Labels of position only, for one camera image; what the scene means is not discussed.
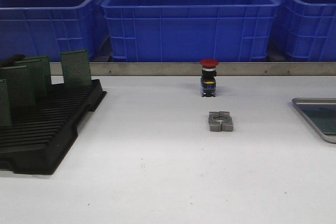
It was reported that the green perforated circuit board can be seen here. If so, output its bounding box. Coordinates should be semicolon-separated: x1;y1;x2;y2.
302;107;335;124
316;108;335;135

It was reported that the rear right green circuit board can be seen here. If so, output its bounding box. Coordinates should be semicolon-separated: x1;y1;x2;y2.
60;50;92;88

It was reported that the rear left green circuit board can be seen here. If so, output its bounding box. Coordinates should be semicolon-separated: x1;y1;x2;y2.
14;55;52;99

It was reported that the black slotted board rack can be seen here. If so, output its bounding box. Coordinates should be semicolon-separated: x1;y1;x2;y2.
0;54;107;176

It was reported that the dark green left circuit board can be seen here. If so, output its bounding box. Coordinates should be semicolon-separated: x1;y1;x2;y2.
1;66;35;108

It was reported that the leftmost edge green circuit board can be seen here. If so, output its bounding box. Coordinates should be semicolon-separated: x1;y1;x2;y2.
0;79;12;128

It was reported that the silver metal tray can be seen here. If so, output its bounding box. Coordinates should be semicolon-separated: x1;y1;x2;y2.
292;98;335;144

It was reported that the red emergency stop button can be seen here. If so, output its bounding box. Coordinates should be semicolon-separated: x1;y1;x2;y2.
200;59;219;97

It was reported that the grey split clamp block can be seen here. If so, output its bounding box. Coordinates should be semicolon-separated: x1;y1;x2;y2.
208;111;234;132

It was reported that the centre blue plastic crate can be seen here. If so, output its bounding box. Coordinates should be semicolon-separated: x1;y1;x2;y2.
102;0;279;62

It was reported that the left front blue crate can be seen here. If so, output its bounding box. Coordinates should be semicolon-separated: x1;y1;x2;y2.
1;0;108;62

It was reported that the right front blue crate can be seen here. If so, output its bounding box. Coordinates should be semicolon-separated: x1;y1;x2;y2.
270;0;335;62

